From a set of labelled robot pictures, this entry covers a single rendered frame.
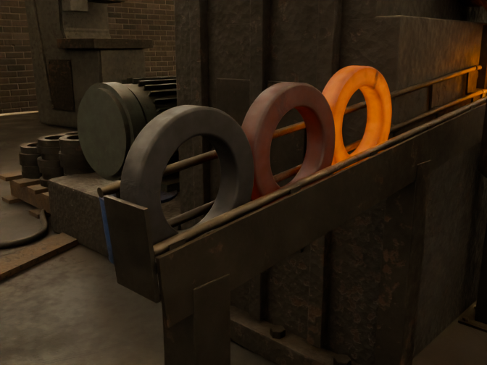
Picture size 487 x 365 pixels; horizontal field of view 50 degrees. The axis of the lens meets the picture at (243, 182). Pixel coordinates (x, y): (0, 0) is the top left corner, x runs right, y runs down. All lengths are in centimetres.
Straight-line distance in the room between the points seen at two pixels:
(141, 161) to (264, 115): 19
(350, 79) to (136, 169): 41
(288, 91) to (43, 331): 120
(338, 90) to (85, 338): 110
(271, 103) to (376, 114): 30
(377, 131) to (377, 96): 6
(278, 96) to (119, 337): 107
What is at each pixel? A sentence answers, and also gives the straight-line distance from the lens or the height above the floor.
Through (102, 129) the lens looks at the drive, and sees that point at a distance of 207.
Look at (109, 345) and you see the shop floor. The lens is 158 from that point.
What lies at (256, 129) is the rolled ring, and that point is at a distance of 67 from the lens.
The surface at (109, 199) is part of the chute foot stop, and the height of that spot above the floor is 65.
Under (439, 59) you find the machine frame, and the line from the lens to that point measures 130.
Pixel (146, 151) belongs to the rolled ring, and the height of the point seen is 71.
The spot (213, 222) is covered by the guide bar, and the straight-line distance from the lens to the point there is 60.
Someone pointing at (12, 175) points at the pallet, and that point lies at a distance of 305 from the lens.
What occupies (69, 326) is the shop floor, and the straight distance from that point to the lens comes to 170.
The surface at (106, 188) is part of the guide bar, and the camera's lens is 60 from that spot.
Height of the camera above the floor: 81
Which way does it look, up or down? 15 degrees down
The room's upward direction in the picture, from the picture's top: straight up
